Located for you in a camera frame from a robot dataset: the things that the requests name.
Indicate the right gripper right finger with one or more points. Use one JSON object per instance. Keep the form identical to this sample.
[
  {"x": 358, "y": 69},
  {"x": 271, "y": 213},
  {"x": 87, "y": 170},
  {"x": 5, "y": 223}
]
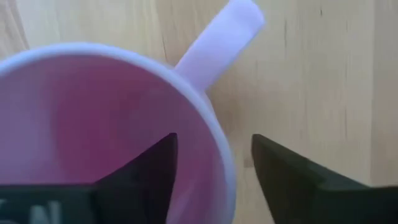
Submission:
[{"x": 286, "y": 186}]

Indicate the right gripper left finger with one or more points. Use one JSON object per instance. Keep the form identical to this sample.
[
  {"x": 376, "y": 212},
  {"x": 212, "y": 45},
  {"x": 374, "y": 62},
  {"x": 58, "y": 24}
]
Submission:
[{"x": 146, "y": 186}]

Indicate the large pink mug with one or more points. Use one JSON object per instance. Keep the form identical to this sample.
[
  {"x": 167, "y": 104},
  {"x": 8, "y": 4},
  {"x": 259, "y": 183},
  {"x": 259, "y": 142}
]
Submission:
[{"x": 93, "y": 118}]

